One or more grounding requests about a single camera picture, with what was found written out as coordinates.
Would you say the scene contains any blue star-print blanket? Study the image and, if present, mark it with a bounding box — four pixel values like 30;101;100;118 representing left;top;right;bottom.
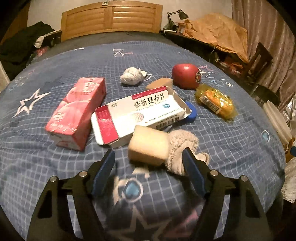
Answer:
0;38;287;241

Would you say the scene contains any red apple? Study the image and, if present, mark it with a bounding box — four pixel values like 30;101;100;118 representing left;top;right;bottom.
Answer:
171;64;202;90

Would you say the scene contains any white plastic bucket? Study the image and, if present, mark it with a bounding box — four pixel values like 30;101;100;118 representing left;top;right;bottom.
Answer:
262;102;293;146

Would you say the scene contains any black desk lamp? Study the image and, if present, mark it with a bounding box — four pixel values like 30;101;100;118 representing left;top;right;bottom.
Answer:
163;10;189;31

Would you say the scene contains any wooden headboard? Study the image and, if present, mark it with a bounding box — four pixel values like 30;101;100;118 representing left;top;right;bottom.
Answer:
60;0;163;42

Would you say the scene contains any dark wooden desk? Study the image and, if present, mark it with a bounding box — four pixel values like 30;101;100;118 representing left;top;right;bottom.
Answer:
159;29;251;78

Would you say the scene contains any yellow wrapped snack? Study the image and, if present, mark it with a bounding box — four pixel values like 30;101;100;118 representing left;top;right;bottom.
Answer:
194;84;238;120

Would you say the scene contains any dark woven bin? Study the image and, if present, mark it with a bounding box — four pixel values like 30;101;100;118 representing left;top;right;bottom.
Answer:
248;81;282;112

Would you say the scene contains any yellow sponge block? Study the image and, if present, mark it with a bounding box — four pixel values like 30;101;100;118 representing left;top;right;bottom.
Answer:
128;125;171;166

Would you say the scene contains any dark wooden chair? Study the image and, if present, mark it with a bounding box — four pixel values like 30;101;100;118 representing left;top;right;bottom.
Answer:
245;42;275;77

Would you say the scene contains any blue bottle cap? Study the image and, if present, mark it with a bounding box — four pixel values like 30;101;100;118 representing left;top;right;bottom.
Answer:
183;102;197;123

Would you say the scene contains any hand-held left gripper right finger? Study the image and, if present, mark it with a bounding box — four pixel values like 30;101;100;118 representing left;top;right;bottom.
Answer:
181;148;274;241

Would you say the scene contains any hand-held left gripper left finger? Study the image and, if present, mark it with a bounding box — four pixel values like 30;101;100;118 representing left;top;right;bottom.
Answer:
27;149;116;241

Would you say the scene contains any dark grey bed sheet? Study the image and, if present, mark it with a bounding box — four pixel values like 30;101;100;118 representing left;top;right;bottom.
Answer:
30;30;173;59

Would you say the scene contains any black clothing pile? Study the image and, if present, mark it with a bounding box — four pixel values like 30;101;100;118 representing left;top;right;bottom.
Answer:
0;22;56;80

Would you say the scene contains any clear plastic bag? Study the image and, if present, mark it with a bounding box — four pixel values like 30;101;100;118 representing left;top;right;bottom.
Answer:
280;158;296;202

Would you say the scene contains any white medicine box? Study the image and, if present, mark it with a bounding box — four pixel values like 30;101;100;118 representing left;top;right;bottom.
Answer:
91;86;192;149

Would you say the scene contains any beige fuzzy sock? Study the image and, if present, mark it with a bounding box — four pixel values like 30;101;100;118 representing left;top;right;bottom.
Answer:
165;130;210;176

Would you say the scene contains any orange cover cloth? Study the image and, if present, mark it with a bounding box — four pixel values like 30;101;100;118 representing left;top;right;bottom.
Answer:
182;13;250;63

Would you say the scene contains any pink carton box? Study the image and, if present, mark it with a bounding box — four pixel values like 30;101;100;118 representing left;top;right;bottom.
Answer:
45;77;107;151

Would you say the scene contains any patterned brown curtain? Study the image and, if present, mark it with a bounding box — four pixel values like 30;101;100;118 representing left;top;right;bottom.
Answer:
231;0;296;112

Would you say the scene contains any crumpled white tissue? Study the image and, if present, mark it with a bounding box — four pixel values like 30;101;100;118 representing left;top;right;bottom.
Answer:
120;67;151;85

